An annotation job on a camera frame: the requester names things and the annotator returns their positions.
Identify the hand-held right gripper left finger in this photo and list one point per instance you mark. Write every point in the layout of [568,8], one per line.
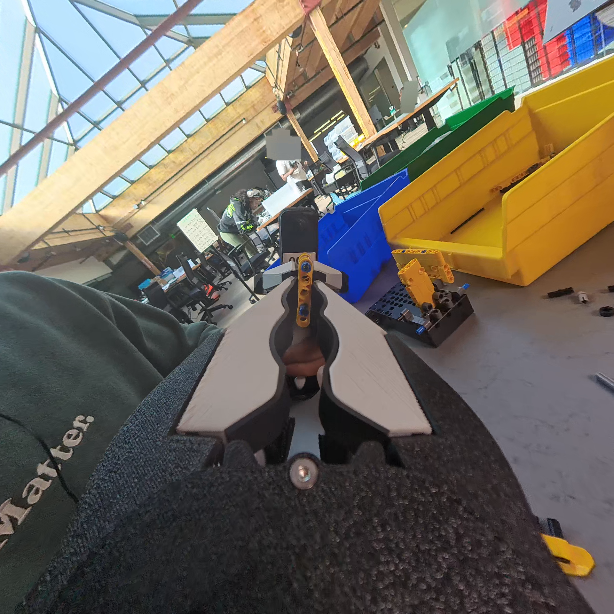
[235,379]

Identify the yellow curved lego panel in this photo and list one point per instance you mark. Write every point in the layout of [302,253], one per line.
[571,556]

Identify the yellow plastic bin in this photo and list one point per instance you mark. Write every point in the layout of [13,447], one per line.
[455,249]

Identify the black office chair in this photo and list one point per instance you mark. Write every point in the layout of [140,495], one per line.
[355,158]
[201,288]

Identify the yellow lego beam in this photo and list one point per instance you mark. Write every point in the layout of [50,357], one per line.
[305,292]

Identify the green plastic bin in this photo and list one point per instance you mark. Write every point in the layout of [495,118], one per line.
[431,148]

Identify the blue plastic bin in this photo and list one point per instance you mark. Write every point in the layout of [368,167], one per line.
[359,249]

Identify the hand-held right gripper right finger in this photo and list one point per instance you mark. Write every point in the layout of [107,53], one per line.
[374,379]

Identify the white flipchart board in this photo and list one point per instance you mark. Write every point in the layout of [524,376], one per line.
[197,230]

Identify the black and yellow lego assembly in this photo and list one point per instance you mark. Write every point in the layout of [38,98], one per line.
[431,321]

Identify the person's left hand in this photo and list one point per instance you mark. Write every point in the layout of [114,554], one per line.
[303,355]

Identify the person's right hand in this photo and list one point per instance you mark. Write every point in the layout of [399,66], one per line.
[321,376]

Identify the red blue parts drawer rack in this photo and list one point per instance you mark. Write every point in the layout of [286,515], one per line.
[527,38]

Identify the black lego axle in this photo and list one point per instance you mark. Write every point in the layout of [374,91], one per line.
[467,220]

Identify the black yellow lego subassembly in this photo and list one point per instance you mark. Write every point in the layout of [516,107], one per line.
[523,175]

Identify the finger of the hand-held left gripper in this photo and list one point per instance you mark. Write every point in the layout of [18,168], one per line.
[280,279]
[328,279]

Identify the wooden top table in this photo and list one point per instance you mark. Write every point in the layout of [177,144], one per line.
[288,204]
[407,115]

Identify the black lego pin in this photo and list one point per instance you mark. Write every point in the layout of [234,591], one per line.
[551,527]

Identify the pile of small lego connectors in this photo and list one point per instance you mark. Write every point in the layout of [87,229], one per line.
[559,291]

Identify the wooden pillar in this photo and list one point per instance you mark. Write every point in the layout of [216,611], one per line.
[340,72]

